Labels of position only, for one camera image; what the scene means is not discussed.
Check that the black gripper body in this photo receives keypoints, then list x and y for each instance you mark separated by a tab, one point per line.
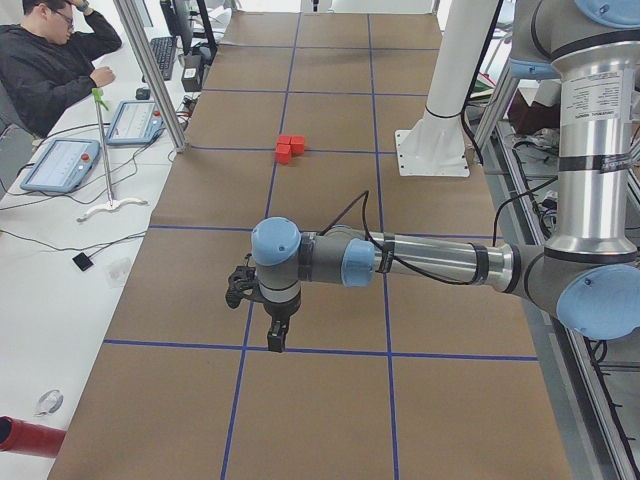
278	310

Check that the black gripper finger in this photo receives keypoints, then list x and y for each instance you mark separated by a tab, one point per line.
273	336
281	331

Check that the red cube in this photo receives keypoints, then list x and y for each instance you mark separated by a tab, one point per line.
297	144

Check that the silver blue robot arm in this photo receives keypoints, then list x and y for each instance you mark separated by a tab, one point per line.
584	275

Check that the clear plastic cup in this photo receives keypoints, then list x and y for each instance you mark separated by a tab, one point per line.
117	272

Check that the brown paper table mat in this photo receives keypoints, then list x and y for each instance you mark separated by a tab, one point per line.
406	378

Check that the small black square pad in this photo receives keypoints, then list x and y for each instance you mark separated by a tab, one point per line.
83	261

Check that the blue teach pendant far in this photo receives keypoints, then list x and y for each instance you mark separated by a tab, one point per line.
134	122

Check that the blue teach pendant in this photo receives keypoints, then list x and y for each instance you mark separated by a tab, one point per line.
62	166
134	122

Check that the black box with label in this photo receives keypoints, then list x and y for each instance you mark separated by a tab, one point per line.
192	73

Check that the black computer mouse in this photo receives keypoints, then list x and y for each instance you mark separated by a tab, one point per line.
142	94

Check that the blue teach pendant near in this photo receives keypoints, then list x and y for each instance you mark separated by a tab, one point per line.
62	166

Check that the red cylinder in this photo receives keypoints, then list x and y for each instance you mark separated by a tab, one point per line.
21	437

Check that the grabber stick tool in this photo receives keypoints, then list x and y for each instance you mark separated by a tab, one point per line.
112	204

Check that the black keyboard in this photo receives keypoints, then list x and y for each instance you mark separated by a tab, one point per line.
164	51

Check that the black monitor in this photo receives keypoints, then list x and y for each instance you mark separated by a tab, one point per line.
191	26

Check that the person in black jacket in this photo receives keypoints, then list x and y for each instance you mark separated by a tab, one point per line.
47	60

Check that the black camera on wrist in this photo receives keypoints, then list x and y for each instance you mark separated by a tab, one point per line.
242	284

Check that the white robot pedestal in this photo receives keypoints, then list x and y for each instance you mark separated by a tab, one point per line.
435	146

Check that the aluminium frame post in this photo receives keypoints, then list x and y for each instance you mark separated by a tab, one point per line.
132	23

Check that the aluminium truss frame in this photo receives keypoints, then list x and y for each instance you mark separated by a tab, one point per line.
594	389

